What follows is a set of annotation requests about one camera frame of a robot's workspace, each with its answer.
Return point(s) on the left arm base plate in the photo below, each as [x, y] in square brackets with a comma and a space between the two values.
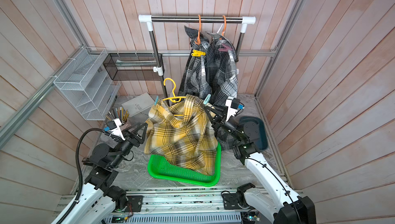
[129, 204]

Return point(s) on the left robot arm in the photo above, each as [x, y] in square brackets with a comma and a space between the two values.
[97, 197]

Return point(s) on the grey plaid shirt right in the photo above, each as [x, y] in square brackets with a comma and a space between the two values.
[222, 71]

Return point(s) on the aluminium front rail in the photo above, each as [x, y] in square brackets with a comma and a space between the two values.
[182, 199]

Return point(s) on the yellow plastic hanger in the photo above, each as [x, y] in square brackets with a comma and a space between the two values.
[173, 92]

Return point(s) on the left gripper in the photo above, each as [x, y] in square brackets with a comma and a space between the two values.
[137, 139]

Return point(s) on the white wire shelf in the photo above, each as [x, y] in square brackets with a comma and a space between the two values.
[87, 85]

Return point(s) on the grey plaid shirt left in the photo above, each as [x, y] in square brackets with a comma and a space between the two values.
[195, 78]

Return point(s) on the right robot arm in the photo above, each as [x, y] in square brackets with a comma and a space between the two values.
[281, 204]

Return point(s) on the black mesh shelf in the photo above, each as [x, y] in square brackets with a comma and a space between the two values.
[131, 67]

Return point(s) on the green plastic basket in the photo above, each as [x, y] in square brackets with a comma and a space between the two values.
[158, 167]

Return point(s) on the yellow clothespin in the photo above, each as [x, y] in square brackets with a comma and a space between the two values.
[196, 53]

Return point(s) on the orange hanger right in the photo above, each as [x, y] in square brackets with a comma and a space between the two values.
[222, 29]

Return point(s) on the pink pencil cup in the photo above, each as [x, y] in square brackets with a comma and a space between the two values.
[119, 113]

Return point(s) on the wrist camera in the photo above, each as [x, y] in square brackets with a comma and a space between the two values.
[234, 107]
[114, 131]

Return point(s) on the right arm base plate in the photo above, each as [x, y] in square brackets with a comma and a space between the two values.
[232, 201]

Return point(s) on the grey plaid shirt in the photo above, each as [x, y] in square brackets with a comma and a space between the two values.
[195, 78]
[222, 71]

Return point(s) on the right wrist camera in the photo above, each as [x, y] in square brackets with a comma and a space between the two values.
[234, 107]

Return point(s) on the pink clothespin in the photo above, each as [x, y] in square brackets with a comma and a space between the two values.
[225, 48]

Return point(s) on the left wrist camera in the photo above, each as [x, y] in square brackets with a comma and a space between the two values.
[114, 131]

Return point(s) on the orange hanger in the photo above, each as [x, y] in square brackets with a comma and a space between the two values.
[222, 29]
[198, 40]

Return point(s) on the orange hanger left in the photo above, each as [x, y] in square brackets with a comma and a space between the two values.
[198, 40]

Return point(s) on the dark teal tray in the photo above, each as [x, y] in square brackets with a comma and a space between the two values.
[254, 128]

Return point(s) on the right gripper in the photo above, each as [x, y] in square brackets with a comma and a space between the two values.
[215, 115]

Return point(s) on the metal clothes rack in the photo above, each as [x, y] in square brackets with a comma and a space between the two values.
[149, 20]

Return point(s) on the yellow plaid shirt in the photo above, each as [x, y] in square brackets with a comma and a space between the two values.
[182, 133]

